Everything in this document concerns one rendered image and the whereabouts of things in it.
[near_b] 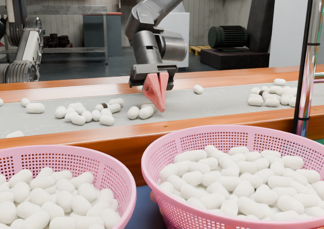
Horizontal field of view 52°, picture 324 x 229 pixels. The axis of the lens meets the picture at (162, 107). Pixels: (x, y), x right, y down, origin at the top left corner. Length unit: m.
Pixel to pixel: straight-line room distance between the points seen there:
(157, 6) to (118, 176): 0.53
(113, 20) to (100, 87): 6.14
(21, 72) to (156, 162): 0.68
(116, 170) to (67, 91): 0.47
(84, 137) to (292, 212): 0.31
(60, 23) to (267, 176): 8.52
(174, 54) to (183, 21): 4.37
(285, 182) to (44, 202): 0.30
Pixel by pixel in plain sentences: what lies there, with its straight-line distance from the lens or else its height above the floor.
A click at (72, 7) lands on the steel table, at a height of 0.97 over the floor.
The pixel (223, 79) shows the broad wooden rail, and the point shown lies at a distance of 0.98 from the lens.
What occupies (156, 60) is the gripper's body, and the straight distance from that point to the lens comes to 0.72.
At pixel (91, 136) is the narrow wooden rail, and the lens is 0.53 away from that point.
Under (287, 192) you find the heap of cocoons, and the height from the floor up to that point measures 0.74.
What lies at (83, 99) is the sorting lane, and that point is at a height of 0.74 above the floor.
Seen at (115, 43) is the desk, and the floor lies 0.26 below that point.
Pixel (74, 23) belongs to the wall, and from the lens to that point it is 8.82.
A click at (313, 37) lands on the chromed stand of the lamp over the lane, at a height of 0.91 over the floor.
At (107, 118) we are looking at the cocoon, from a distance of 0.64.
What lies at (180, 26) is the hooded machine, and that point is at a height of 0.70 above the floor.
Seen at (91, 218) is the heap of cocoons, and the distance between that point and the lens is 0.38.
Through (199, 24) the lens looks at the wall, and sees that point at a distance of 9.07.
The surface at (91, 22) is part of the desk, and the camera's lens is 7.01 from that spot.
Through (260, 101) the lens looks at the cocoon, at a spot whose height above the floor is 0.75.
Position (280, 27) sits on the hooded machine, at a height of 0.74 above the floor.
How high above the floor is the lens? 0.96
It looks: 17 degrees down
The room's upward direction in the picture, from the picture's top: straight up
